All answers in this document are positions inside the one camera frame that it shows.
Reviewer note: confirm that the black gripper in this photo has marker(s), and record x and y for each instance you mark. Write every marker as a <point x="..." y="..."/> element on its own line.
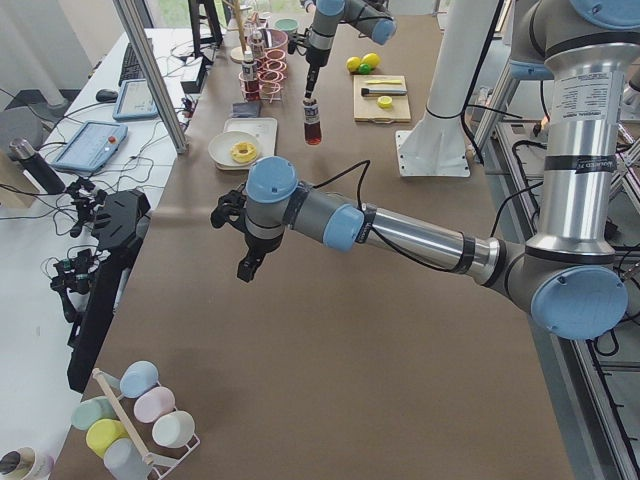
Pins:
<point x="315" y="61"/>
<point x="258" y="246"/>

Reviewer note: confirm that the tea bottle white cap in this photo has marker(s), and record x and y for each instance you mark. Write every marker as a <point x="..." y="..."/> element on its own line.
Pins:
<point x="312" y="124"/>

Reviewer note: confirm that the tea bottle at edge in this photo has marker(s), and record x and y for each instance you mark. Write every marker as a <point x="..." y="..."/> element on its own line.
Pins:
<point x="257" y="44"/>

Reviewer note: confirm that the tea bottle in rack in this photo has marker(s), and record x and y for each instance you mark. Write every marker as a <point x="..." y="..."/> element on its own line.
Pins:
<point x="250" y="80"/>

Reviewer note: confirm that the white tray with bear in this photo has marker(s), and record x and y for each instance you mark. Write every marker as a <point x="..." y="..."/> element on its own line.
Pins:
<point x="264" y="129"/>

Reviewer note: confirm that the yellow lemon lower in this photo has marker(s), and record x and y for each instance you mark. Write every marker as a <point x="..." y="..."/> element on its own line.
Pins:
<point x="353" y="63"/>

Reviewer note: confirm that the yellow lemon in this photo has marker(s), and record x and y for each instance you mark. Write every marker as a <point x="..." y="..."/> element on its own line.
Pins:
<point x="353" y="63"/>
<point x="371" y="59"/>

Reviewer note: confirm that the green lime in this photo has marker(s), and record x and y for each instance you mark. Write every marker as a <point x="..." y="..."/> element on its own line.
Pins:
<point x="364" y="69"/>

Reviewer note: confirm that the mint green bowl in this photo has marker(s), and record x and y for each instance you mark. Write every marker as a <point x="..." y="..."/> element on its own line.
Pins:
<point x="287" y="25"/>

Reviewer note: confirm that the steel muddler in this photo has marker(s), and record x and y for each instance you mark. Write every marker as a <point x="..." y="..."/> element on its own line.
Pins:
<point x="372" y="92"/>

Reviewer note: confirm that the yellow lemon upper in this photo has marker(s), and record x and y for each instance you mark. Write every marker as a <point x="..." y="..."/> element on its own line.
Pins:
<point x="371" y="59"/>

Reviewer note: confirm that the wooden cutting board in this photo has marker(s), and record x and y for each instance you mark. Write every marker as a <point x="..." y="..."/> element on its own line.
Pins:
<point x="366" y="109"/>

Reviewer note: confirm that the grey folded cloth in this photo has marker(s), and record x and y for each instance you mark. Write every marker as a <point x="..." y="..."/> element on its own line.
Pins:
<point x="246" y="109"/>

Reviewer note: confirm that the half lemon slice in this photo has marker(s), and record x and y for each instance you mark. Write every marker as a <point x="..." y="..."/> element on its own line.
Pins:
<point x="385" y="102"/>

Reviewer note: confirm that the yellow plastic knife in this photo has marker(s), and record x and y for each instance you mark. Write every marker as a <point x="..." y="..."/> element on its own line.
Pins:
<point x="384" y="81"/>

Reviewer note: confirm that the glazed donut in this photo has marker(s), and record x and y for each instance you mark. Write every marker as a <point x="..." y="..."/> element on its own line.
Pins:
<point x="244" y="152"/>

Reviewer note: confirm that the white round plate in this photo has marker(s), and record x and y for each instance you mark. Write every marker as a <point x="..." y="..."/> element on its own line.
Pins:
<point x="219" y="149"/>

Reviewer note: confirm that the blue cup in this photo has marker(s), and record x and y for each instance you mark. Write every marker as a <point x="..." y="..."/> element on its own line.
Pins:
<point x="140" y="377"/>

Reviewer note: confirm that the pink cup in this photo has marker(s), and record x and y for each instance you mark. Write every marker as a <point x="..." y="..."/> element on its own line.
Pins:
<point x="153" y="404"/>

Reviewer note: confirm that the teach pendant tablet far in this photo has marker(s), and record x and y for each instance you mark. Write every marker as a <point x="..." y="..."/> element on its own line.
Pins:
<point x="134" y="102"/>

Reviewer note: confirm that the teach pendant tablet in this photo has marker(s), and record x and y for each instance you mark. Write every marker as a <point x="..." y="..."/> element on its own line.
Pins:
<point x="91" y="147"/>
<point x="134" y="102"/>

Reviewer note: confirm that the white cup rack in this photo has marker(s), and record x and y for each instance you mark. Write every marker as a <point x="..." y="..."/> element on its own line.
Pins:
<point x="166" y="460"/>

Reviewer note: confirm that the cream cup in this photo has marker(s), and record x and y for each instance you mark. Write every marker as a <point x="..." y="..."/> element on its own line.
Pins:
<point x="174" y="429"/>

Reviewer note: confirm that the black keyboard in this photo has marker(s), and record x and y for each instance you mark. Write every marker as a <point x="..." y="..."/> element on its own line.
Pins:
<point x="130" y="66"/>

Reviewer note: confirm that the wooden rod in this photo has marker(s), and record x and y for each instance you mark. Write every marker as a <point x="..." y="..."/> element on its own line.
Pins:
<point x="105" y="382"/>

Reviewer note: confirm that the teach pendant tablet near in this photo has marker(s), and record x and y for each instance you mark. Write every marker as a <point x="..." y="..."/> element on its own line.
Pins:
<point x="91" y="147"/>

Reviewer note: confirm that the black computer mouse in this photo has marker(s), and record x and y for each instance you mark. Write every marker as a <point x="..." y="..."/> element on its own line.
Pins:
<point x="106" y="96"/>

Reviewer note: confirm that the green cup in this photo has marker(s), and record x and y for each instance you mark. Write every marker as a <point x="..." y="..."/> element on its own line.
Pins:
<point x="90" y="411"/>

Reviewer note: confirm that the yellow cup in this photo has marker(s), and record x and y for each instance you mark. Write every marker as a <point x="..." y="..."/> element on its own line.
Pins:
<point x="102" y="434"/>

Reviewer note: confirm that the grey cup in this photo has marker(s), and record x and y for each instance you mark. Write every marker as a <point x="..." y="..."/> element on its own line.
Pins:
<point x="124" y="462"/>

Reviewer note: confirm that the black thermos bottle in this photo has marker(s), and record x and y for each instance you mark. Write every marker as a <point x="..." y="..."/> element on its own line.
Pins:
<point x="31" y="160"/>

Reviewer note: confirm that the paper tape roll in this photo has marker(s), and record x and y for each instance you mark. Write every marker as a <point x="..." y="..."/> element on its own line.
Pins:
<point x="26" y="464"/>

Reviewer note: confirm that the copper wire bottle rack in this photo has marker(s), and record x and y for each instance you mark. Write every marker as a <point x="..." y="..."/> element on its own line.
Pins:
<point x="272" y="75"/>

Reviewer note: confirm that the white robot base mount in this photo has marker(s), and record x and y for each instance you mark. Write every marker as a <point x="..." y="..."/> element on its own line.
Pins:
<point x="436" y="146"/>

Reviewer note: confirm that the black camera stand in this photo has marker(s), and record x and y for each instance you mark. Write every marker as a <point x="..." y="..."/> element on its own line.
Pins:
<point x="87" y="283"/>

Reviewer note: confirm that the aluminium frame post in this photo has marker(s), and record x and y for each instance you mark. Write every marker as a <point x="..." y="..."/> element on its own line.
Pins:
<point x="133" y="26"/>

